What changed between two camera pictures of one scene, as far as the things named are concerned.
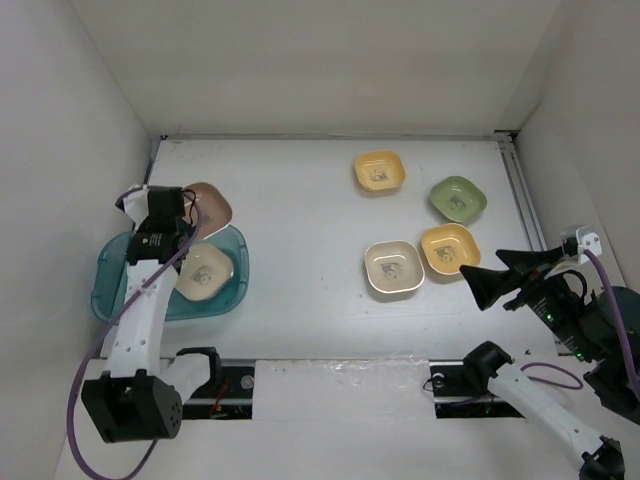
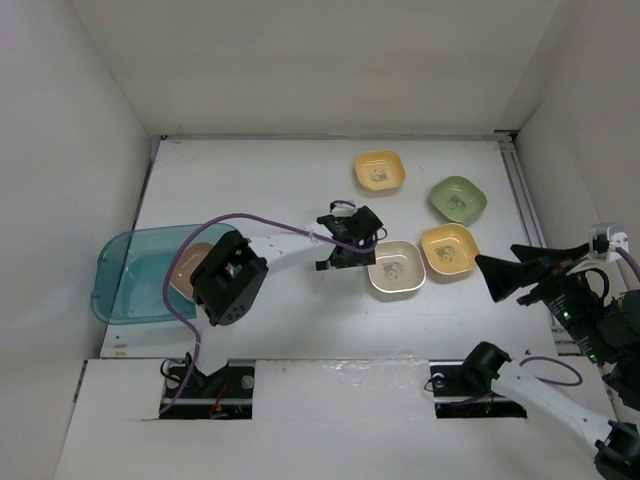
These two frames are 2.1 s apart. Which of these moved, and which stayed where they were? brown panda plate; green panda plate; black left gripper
Moved: brown panda plate; black left gripper
Stayed: green panda plate
